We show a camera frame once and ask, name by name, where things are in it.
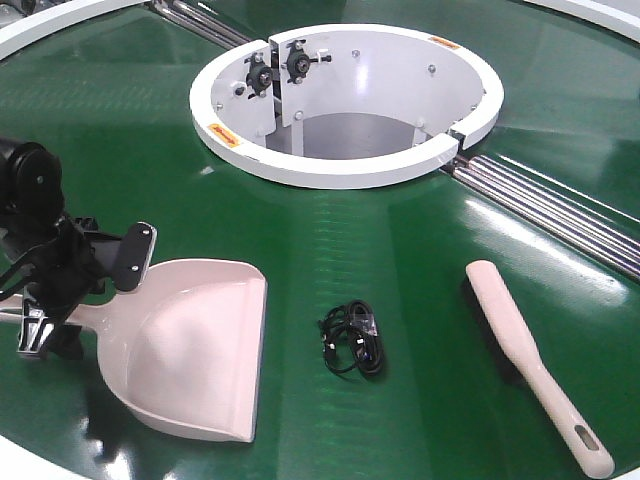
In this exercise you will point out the white outer rim right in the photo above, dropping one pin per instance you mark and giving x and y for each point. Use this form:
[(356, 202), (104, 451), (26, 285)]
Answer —
[(618, 16)]

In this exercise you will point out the steel transfer rollers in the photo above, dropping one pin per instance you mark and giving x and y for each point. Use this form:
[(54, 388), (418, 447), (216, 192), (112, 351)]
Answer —
[(575, 223), (200, 19)]

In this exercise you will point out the white rim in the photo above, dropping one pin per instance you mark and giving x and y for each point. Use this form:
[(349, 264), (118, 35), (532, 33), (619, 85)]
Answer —
[(618, 16), (30, 29)]

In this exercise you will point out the steel transfer rollers right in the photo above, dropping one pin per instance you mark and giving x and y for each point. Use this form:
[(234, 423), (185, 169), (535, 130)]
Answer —
[(575, 223)]

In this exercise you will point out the orange warning label left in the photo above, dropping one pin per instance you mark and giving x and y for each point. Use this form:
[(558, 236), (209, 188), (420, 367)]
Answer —
[(225, 135)]

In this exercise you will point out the orange warning label right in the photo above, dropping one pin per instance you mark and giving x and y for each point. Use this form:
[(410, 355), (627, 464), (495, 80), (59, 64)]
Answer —
[(444, 42)]

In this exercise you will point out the black bearing unit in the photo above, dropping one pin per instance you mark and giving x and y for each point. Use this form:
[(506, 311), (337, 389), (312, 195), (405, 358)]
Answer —
[(259, 77), (298, 62)]

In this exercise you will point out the white inner conveyor ring housing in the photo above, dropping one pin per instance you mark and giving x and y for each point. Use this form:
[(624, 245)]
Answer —
[(390, 107)]

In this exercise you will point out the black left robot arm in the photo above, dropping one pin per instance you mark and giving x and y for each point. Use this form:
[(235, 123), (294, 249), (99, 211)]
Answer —
[(31, 185)]

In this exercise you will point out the black bearing unit right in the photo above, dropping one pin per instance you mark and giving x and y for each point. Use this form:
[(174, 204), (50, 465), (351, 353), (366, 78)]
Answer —
[(298, 62)]

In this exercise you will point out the steel transfer rollers top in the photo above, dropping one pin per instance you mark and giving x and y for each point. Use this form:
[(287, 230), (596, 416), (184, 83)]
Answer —
[(200, 19)]

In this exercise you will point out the orange warning label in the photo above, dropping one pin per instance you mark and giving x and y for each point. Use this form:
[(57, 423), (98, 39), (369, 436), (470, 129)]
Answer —
[(444, 42), (225, 135)]

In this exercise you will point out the black bearing unit left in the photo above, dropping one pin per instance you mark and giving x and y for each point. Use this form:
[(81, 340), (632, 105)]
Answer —
[(259, 77)]

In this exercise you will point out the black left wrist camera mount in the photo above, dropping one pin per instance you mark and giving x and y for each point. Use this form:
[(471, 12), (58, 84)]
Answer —
[(133, 257)]

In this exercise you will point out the beige plastic dustpan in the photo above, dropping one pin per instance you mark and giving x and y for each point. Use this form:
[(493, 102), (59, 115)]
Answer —
[(183, 350)]

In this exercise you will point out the white outer rim left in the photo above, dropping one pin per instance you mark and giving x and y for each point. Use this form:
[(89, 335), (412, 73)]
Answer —
[(30, 29)]

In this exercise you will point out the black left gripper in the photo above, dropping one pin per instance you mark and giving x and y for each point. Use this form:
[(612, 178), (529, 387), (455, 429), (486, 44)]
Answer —
[(54, 267)]

